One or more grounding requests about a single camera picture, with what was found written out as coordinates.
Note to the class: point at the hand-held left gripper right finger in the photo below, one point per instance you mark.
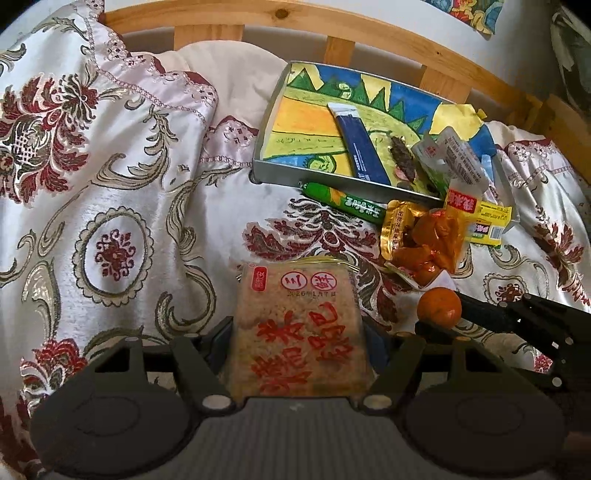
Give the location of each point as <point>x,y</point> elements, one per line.
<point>375,344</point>

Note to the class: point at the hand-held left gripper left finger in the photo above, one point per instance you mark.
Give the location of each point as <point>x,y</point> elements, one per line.
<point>222,344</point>

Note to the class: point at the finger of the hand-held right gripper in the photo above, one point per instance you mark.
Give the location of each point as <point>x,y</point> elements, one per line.
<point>489,310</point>
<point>438,331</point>

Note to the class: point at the orange tangerine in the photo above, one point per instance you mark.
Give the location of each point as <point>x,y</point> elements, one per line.
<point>439,307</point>

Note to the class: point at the clear rice cracker packet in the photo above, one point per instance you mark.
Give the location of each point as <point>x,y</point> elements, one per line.
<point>300,332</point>

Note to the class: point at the yellow snack packet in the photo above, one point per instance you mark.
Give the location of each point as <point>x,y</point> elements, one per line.
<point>491,221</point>

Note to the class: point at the red-topped orange snack packet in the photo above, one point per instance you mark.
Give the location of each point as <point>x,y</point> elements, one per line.
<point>455,226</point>

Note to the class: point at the gold snack packet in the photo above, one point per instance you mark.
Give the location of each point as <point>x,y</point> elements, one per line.
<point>404,230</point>

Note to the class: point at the green sausage stick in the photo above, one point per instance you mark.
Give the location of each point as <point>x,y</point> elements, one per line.
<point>341,201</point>

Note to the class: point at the white printed packet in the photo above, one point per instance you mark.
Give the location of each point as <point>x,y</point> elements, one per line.
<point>464,157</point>

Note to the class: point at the green and white packet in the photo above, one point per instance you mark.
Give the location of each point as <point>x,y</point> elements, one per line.
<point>427,161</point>

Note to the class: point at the dark dried snack piece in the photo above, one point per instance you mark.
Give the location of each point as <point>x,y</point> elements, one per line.
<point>404,157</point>

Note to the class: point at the dark blue stick packet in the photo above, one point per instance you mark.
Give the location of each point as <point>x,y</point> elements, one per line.
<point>362,143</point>

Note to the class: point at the grey tray with colourful drawing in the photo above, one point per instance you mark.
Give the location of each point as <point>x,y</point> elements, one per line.
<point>304,120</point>

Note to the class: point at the floral satin quilt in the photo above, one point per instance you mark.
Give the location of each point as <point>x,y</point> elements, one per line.
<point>92,207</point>

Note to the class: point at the cream pillow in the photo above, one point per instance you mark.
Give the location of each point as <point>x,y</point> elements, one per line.
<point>231,83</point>

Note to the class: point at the floral hanging cloth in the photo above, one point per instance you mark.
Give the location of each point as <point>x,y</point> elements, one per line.
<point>575,50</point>

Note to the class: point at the wooden bed headboard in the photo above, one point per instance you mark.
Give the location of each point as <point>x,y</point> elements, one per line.
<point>369,41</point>

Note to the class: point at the landscape wall drawing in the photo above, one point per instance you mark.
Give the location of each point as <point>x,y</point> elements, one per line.
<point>466,14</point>

